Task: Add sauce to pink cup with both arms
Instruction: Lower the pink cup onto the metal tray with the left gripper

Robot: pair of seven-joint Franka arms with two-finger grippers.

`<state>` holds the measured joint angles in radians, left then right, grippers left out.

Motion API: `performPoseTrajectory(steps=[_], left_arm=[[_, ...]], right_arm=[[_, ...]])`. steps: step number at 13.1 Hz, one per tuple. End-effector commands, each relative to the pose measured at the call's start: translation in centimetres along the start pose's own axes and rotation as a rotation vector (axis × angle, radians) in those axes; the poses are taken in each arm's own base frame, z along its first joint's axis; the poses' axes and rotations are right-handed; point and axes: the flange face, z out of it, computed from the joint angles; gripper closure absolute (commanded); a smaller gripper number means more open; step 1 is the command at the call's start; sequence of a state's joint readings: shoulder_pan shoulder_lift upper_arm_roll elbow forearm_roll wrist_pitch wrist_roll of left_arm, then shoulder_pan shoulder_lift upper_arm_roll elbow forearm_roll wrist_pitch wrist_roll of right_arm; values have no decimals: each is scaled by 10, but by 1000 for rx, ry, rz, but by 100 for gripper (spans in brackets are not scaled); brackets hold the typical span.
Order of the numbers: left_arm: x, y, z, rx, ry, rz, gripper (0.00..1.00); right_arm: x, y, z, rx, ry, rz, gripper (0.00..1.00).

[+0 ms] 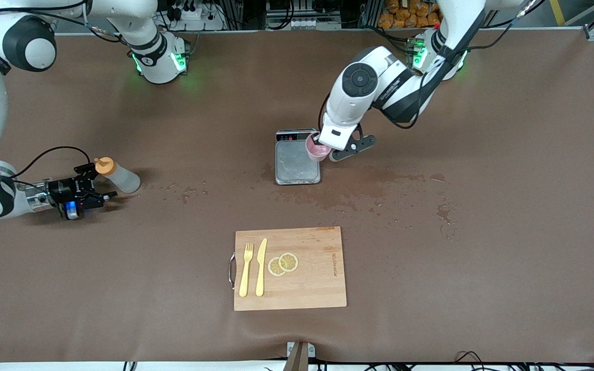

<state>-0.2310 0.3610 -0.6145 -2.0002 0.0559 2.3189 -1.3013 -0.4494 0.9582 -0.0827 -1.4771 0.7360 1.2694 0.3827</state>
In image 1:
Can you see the camera stand bracket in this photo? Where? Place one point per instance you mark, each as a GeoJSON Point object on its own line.
{"type": "Point", "coordinates": [299, 360]}

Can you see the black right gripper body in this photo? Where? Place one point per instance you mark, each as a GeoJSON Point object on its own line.
{"type": "Point", "coordinates": [61, 192]}

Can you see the lemon slice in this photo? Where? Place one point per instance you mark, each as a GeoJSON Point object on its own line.
{"type": "Point", "coordinates": [289, 262]}

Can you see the pile of orange bread rolls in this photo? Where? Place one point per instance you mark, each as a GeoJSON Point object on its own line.
{"type": "Point", "coordinates": [405, 15]}

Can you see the pink plastic cup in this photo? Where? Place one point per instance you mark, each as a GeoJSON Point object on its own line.
{"type": "Point", "coordinates": [317, 152]}

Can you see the silver digital kitchen scale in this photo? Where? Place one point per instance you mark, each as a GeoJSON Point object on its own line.
{"type": "Point", "coordinates": [292, 167]}

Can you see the clear sauce bottle orange cap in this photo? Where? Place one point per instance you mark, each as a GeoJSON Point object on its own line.
{"type": "Point", "coordinates": [124, 180]}

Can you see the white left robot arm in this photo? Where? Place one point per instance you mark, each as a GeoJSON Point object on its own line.
{"type": "Point", "coordinates": [359, 103]}

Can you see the white power strip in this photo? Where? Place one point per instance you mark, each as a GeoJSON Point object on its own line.
{"type": "Point", "coordinates": [194, 15]}

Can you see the brown table mat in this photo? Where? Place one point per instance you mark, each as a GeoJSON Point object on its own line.
{"type": "Point", "coordinates": [121, 283]}

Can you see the yellow plastic knife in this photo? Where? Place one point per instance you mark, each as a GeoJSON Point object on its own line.
{"type": "Point", "coordinates": [261, 273]}

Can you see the wooden cutting board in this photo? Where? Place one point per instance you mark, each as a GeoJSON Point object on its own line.
{"type": "Point", "coordinates": [317, 288]}

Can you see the control box with white plugs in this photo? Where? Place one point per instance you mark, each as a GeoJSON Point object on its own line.
{"type": "Point", "coordinates": [302, 23]}

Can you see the yellow plastic fork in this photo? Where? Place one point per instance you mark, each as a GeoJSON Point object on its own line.
{"type": "Point", "coordinates": [245, 278]}

